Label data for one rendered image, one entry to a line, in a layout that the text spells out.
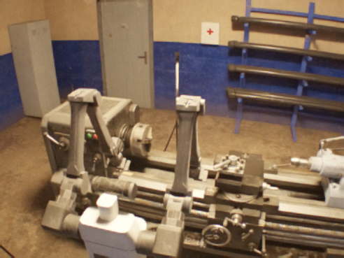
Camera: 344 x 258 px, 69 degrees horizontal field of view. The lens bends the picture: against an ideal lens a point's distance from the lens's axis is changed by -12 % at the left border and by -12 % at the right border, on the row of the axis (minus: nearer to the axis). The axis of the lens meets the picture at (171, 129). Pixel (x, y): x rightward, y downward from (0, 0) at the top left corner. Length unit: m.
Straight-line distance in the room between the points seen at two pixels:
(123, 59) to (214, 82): 1.78
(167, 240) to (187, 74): 4.36
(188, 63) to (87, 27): 2.16
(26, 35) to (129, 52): 1.92
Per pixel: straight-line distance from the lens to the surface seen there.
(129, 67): 5.44
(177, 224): 1.01
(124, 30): 5.34
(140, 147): 2.13
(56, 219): 1.12
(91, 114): 1.28
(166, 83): 5.29
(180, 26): 4.99
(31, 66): 5.40
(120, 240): 1.01
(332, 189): 2.17
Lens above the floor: 2.19
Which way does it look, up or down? 27 degrees down
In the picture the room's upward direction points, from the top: straight up
